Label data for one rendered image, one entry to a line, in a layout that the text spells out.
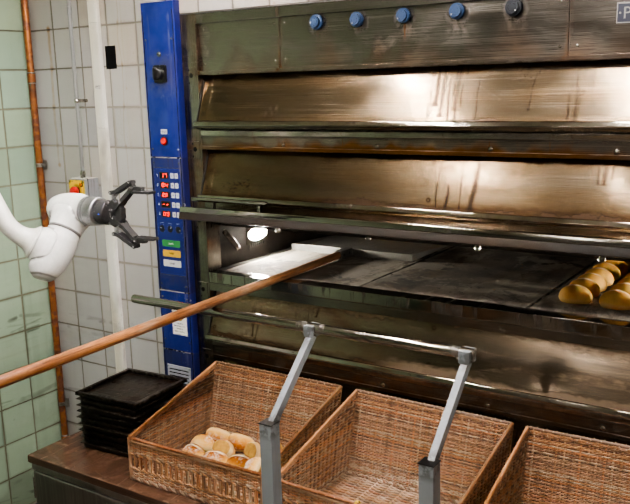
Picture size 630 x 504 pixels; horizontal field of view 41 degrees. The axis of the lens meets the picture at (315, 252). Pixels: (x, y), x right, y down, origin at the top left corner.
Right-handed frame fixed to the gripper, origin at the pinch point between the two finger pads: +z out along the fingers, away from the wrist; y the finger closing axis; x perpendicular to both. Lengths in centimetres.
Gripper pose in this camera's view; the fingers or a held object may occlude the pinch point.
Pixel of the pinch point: (151, 215)
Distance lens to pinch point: 245.8
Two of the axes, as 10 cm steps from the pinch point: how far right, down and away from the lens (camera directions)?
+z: 8.4, 0.8, -5.3
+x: -5.4, 1.8, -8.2
